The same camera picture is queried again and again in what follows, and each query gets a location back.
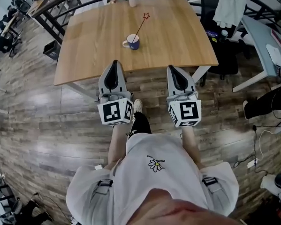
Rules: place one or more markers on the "white table leg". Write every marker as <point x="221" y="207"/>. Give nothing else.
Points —
<point x="81" y="91"/>
<point x="201" y="72"/>

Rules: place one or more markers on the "white vase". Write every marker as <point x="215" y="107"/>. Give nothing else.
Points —
<point x="132" y="1"/>

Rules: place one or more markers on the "person's right forearm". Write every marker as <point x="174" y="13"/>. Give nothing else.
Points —
<point x="192" y="146"/>

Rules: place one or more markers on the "black plastic crate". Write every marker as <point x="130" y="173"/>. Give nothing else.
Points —
<point x="51" y="50"/>

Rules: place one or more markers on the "white paper sheet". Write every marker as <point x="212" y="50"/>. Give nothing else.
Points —
<point x="274" y="53"/>

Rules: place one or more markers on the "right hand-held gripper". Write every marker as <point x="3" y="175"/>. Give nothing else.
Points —
<point x="186" y="111"/>

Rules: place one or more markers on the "black office chair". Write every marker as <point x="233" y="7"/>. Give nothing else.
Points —
<point x="224" y="55"/>

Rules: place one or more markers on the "person's white shirt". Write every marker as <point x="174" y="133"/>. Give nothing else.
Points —
<point x="154" y="186"/>

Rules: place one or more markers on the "grey desk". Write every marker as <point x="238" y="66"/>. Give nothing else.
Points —
<point x="255" y="36"/>

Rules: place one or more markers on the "white garment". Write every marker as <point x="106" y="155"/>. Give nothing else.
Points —
<point x="229" y="6"/>

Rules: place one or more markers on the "person's left forearm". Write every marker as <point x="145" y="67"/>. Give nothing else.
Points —
<point x="116" y="144"/>

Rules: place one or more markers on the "small white floor object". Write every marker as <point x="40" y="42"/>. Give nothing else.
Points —
<point x="98" y="167"/>

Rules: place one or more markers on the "person's black trouser leg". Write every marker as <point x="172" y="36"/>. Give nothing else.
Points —
<point x="140" y="125"/>

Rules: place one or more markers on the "clear bottle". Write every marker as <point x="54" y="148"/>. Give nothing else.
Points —
<point x="224" y="34"/>

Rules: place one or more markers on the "blue packet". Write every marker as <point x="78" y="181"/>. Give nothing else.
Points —
<point x="211" y="33"/>

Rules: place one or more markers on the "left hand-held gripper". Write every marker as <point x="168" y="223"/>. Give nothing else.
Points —
<point x="112" y="111"/>

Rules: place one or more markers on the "person's white shoe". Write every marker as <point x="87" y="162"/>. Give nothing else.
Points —
<point x="138" y="105"/>

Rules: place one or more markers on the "white power strip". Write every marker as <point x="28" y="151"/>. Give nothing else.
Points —
<point x="252" y="163"/>

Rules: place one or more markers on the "red star stick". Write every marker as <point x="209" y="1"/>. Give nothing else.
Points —
<point x="142" y="24"/>

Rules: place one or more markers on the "person's chin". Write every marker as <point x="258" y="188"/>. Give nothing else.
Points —
<point x="177" y="210"/>

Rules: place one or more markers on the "pink flat case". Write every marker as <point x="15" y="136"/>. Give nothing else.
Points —
<point x="277" y="38"/>

